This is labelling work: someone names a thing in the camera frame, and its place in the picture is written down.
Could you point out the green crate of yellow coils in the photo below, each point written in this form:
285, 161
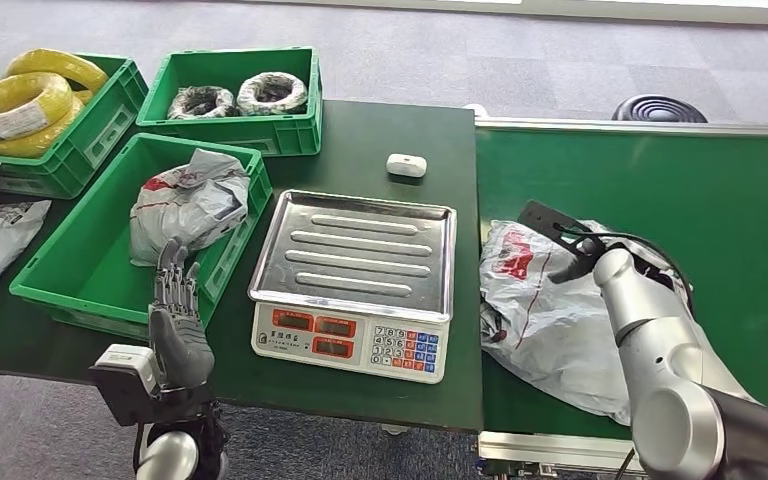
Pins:
102, 139

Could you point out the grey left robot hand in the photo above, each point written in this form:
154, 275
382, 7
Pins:
182, 344

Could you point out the green crate of black coils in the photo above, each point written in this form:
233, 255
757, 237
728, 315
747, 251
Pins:
238, 136

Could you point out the large empty-walled green crate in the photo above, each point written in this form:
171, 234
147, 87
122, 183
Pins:
86, 265

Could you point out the green conveyor belt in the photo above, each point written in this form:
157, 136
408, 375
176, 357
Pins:
722, 185

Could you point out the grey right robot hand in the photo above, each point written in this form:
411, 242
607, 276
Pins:
573, 270

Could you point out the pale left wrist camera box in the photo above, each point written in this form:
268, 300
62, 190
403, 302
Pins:
126, 384

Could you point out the grey plastic package black print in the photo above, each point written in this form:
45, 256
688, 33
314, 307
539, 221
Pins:
550, 331

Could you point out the crumpled grey plastic package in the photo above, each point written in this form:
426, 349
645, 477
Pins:
185, 205

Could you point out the electronic scale with steel tray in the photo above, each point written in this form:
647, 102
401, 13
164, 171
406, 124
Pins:
357, 252

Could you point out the black ribbed round base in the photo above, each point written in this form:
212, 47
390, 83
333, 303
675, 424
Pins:
659, 110

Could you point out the small white plastic device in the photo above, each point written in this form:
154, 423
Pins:
406, 166

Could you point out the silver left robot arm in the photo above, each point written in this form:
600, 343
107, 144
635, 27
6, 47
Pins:
178, 450

